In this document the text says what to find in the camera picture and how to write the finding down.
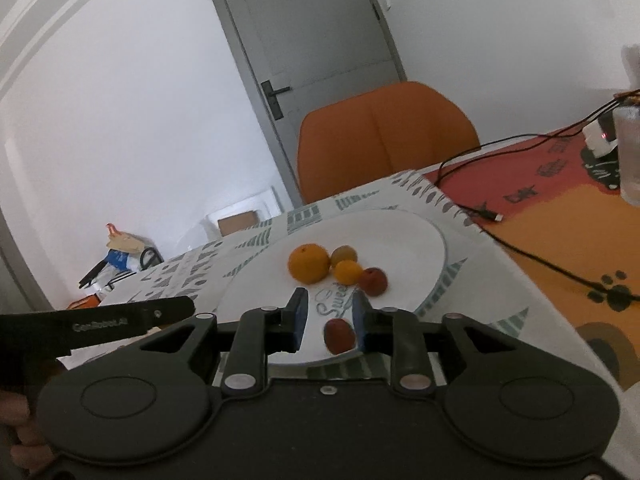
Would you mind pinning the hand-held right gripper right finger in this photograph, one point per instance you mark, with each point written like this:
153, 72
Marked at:
361, 322

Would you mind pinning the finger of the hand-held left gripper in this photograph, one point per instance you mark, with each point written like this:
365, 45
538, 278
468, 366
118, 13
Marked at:
172, 310

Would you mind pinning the black trolley rack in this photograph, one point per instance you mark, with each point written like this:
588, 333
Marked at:
150, 256

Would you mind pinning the white plastic bag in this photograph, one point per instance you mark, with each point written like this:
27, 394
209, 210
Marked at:
116, 277

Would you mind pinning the large orange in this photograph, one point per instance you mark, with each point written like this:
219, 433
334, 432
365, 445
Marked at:
308, 262

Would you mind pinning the red orange table mat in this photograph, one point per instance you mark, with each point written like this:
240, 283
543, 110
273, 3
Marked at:
550, 240

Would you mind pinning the cardboard box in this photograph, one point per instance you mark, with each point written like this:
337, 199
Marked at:
239, 224

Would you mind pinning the black flat item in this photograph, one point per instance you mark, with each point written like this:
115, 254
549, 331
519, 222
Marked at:
92, 274

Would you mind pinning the blue white bag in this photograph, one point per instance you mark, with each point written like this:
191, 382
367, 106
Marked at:
119, 259

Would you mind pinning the green-brown round fruit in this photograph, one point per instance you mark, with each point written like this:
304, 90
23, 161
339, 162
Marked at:
344, 253

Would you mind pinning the white power adapter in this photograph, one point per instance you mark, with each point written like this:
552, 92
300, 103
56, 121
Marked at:
597, 137

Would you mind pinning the orange chair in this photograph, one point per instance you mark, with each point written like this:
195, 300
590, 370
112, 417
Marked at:
380, 135

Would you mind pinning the dark brown round fruit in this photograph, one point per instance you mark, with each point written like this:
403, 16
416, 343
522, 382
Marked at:
338, 335

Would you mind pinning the red round fruit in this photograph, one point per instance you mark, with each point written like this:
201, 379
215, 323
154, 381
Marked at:
373, 281

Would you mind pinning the translucent plastic cup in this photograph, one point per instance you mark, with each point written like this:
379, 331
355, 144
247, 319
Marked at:
630, 150

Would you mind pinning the orange box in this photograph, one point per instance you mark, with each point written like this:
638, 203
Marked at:
84, 303

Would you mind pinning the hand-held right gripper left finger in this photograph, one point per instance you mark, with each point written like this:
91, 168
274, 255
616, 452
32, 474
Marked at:
299, 320

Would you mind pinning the grey door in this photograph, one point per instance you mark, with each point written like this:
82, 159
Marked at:
310, 20

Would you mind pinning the small orange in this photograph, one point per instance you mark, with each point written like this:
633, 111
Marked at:
347, 272

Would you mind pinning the brown paper bag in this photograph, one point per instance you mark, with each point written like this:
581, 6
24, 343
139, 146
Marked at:
125, 241

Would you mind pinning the person's left hand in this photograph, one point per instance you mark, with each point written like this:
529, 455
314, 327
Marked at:
20, 412

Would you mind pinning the patterned white tablecloth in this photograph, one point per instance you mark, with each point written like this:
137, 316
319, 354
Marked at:
500, 280

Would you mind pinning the white bowl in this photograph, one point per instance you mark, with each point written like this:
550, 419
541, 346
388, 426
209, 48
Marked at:
400, 240

